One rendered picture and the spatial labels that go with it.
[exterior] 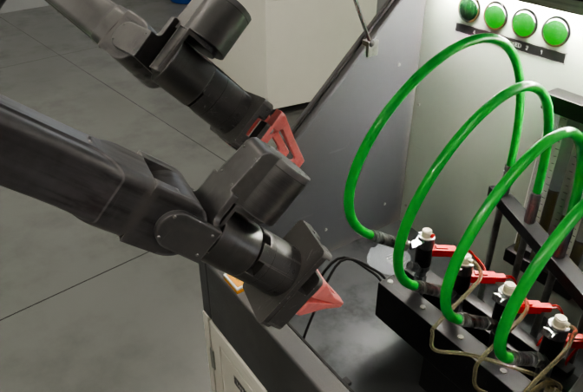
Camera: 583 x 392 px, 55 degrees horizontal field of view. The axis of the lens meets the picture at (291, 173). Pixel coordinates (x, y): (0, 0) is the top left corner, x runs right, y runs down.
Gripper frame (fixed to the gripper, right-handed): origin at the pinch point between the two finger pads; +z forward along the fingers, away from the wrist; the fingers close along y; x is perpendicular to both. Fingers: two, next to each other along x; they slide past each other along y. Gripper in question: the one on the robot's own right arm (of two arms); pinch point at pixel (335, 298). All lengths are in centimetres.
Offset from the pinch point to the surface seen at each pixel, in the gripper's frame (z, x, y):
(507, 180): 8.5, 0.7, 23.1
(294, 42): 127, 294, 28
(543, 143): 10.4, 2.1, 29.4
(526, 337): 38.3, 1.1, 8.9
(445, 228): 57, 42, 11
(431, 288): 22.3, 7.9, 5.5
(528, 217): 36.2, 14.1, 23.4
